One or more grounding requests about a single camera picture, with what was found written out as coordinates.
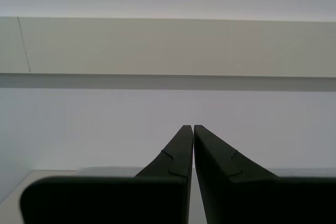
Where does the beige wall panel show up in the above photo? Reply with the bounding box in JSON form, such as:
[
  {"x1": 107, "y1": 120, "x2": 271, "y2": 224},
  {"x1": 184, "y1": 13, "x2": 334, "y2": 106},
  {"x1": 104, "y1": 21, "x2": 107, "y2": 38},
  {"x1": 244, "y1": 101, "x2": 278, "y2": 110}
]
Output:
[{"x1": 0, "y1": 16, "x2": 336, "y2": 78}]

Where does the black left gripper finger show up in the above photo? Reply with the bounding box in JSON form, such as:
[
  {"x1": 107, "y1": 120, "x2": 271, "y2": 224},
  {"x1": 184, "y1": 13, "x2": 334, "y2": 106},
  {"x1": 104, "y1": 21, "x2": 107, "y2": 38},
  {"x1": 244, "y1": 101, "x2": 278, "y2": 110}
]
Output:
[
  {"x1": 19, "y1": 124, "x2": 194, "y2": 224},
  {"x1": 193, "y1": 124, "x2": 336, "y2": 224}
]

